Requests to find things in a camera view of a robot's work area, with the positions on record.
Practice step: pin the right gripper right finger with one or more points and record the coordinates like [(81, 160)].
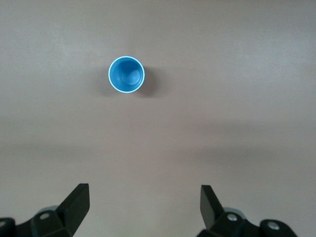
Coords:
[(214, 219)]

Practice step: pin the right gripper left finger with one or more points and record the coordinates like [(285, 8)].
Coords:
[(66, 219)]

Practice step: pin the blue plastic cup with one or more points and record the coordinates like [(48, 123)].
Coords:
[(126, 74)]

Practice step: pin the brown table cover sheet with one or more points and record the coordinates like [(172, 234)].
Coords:
[(222, 98)]

